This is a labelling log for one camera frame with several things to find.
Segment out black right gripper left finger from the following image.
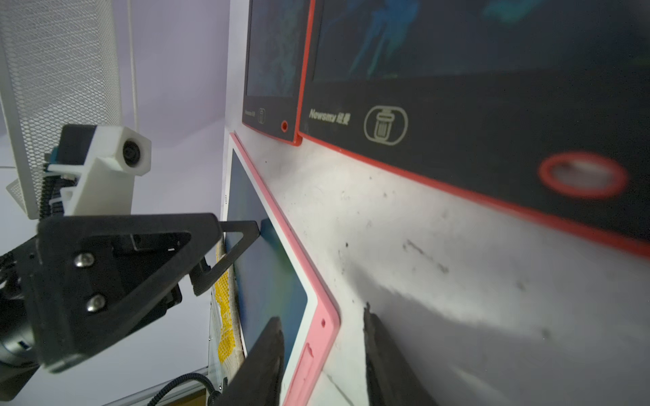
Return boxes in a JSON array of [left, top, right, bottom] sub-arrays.
[[215, 316, 284, 406]]

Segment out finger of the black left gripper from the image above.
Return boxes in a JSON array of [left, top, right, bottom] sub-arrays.
[[35, 213, 223, 373], [189, 220, 260, 296]]

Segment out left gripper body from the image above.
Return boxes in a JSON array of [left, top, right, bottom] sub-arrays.
[[0, 238, 184, 402]]

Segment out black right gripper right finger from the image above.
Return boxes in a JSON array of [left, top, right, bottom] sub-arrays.
[[363, 304, 424, 405]]

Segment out yellow knit glove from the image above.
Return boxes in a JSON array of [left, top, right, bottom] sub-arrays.
[[209, 243, 245, 382]]

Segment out pink writing tablet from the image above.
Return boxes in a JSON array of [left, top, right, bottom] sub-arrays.
[[223, 133, 340, 405]]

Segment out red writing tablet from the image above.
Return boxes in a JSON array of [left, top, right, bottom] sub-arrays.
[[242, 0, 313, 146], [299, 1, 649, 256]]

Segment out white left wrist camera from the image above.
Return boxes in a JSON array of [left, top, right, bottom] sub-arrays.
[[39, 125, 152, 220]]

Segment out white mesh wall shelf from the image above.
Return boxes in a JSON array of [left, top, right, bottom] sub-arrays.
[[1, 1, 123, 219]]

